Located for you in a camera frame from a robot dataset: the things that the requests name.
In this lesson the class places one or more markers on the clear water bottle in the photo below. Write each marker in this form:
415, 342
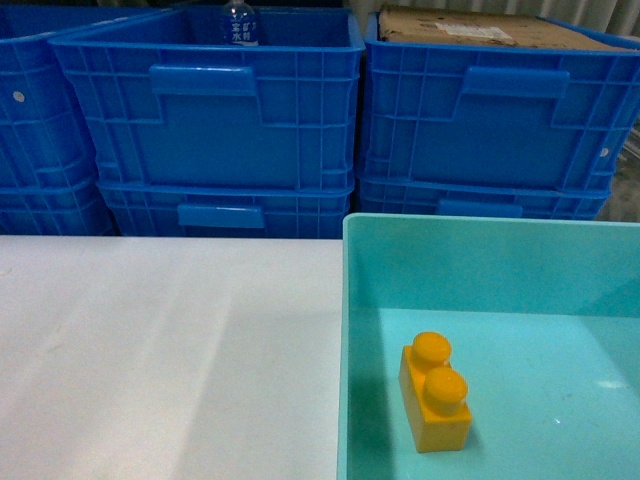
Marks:
238, 22

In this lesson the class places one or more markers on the blue crate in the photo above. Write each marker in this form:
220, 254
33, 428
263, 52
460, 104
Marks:
77, 210
168, 103
45, 142
180, 211
424, 198
497, 116

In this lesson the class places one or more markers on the blue crate lower left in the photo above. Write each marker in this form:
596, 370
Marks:
77, 210

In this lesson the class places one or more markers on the yellow toy block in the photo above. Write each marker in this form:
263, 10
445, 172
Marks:
434, 395

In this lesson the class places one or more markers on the blue crate lower middle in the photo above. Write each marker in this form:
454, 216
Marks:
180, 211

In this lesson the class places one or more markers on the brown cardboard box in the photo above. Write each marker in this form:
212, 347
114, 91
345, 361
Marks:
398, 24

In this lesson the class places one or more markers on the blue crate upper right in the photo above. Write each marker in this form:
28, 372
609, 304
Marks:
497, 116

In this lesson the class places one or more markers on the blue crate upper middle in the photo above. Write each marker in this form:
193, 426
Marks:
168, 103

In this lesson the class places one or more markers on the teal plastic tray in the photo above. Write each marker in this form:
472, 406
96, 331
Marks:
543, 320

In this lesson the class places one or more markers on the blue crate lower right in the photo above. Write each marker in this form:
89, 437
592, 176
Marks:
424, 198

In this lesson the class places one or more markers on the blue crate upper left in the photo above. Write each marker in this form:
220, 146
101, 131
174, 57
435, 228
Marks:
45, 142

